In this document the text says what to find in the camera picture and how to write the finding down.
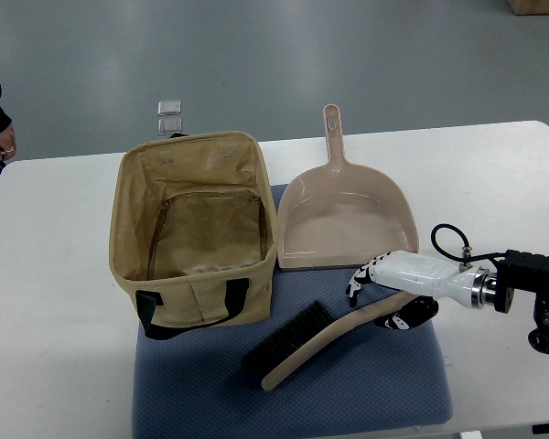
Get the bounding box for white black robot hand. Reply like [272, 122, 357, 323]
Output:
[346, 251, 496, 330]

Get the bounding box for bystander hand with ring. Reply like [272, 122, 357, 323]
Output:
[0, 124, 16, 162]

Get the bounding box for pink hand broom black bristles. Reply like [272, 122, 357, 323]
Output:
[241, 292, 414, 391]

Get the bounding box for pink plastic dustpan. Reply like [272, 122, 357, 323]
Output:
[277, 104, 419, 270]

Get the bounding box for blue quilted cushion mat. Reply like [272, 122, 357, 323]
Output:
[132, 268, 453, 438]

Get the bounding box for lower metal floor plate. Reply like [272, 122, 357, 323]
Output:
[157, 116, 182, 135]

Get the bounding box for metal floor plate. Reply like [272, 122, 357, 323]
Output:
[157, 100, 181, 115]
[157, 116, 182, 135]

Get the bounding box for upper metal floor plate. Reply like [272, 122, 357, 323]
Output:
[157, 100, 181, 115]

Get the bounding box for cardboard box corner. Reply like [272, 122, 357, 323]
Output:
[507, 0, 549, 16]

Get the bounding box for yellow fabric bag black handles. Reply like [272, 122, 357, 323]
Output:
[109, 132, 279, 340]

